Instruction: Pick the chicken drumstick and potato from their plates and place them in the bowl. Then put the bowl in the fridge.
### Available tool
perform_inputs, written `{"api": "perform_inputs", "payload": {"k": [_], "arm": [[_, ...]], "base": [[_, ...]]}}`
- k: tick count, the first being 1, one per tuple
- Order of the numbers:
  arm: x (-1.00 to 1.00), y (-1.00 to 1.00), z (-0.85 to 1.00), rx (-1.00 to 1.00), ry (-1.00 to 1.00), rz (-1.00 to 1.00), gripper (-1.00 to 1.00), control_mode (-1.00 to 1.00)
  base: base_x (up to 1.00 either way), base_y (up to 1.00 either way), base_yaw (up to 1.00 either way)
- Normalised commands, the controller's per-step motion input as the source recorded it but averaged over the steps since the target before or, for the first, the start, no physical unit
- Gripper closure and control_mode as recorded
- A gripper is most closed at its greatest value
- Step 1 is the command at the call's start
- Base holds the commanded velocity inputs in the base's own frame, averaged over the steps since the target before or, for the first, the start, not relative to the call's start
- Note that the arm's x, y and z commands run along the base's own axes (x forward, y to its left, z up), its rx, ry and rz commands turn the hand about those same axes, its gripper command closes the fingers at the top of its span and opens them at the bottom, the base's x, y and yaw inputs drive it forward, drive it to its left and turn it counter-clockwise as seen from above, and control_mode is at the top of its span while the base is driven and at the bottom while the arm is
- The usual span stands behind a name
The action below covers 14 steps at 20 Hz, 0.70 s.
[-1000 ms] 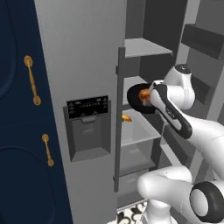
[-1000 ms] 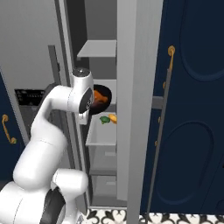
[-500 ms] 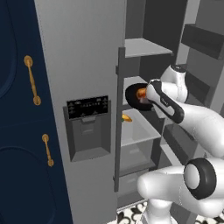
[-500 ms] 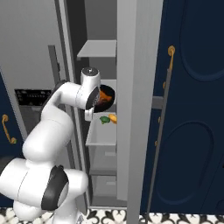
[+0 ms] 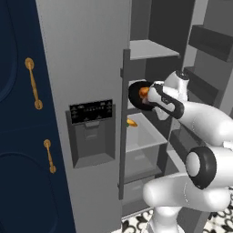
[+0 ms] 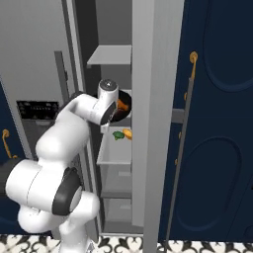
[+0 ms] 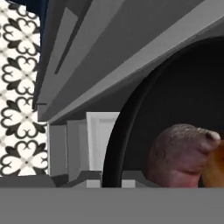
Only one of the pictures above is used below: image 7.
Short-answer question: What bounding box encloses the brown speckled potato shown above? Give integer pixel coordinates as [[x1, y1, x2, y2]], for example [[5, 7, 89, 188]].
[[146, 122, 222, 189]]

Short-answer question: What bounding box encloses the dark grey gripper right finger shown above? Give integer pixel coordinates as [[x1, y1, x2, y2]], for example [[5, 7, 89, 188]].
[[120, 170, 160, 189]]

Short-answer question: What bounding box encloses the black round plate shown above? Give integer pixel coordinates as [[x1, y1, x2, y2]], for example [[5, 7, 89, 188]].
[[101, 36, 224, 189]]

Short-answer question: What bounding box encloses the grey cupboard door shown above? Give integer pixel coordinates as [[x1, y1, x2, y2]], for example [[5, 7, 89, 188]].
[[47, 118, 89, 182]]

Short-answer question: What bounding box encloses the white cupboard door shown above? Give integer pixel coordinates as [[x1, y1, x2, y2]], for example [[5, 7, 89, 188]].
[[85, 111, 121, 172]]

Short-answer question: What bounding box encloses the orange chicken drumstick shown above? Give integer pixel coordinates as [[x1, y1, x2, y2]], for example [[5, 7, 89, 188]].
[[200, 142, 224, 189]]

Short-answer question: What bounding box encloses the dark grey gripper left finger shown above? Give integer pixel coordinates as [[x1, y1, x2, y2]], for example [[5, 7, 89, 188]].
[[61, 170, 102, 189]]

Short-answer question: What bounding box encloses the grey slanted cabinet hood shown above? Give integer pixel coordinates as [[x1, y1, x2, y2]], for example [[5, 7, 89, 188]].
[[31, 0, 224, 127]]

